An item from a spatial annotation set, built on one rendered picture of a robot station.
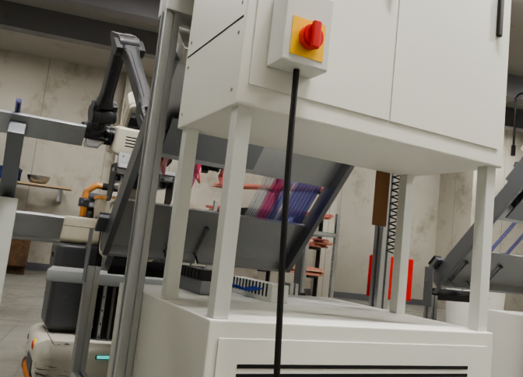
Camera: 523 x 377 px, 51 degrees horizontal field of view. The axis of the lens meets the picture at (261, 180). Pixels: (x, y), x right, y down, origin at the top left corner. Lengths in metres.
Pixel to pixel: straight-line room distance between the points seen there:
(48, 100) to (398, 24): 9.86
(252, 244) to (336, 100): 0.99
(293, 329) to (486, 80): 0.74
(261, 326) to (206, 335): 0.10
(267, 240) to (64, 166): 8.80
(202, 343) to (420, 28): 0.80
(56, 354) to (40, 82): 8.84
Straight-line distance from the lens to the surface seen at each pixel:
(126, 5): 7.32
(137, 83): 1.98
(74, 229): 2.70
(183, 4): 1.46
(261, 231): 1.96
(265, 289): 1.45
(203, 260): 1.95
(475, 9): 1.44
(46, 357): 2.42
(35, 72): 11.01
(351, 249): 11.69
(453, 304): 5.93
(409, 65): 1.25
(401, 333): 1.21
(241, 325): 1.00
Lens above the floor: 0.74
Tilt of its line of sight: 7 degrees up
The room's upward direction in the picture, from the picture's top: 6 degrees clockwise
